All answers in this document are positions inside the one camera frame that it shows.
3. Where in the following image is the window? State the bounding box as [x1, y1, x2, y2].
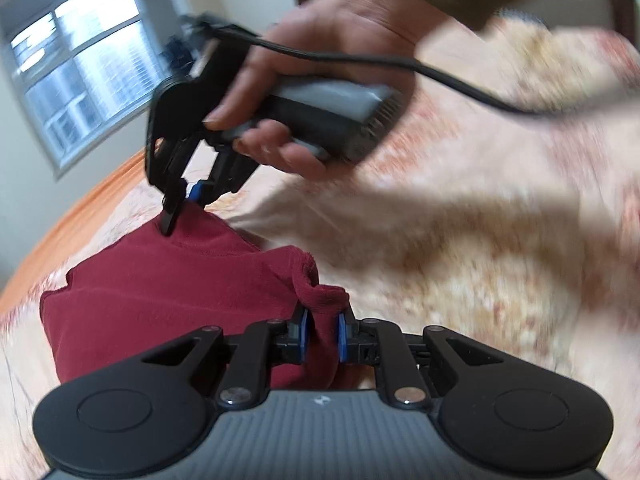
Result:
[0, 0, 175, 182]

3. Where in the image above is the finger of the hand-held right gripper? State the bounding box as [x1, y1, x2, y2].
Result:
[160, 174, 190, 239]
[187, 179, 213, 209]

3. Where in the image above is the orange bed sheet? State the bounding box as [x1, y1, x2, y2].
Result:
[0, 149, 163, 313]

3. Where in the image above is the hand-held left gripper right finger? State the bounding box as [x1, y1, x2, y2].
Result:
[336, 312, 506, 407]

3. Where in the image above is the person's right hand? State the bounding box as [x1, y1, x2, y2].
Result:
[202, 0, 453, 182]

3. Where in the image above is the dark red sweater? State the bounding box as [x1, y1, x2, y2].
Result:
[40, 207, 351, 392]

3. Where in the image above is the dark brown headboard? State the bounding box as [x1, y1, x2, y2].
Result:
[292, 0, 640, 47]

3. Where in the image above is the floral beige blanket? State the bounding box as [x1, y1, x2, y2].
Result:
[0, 20, 640, 480]

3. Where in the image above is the black cable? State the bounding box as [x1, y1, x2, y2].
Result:
[197, 16, 640, 119]

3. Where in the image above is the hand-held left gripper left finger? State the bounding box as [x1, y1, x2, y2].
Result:
[141, 309, 314, 407]

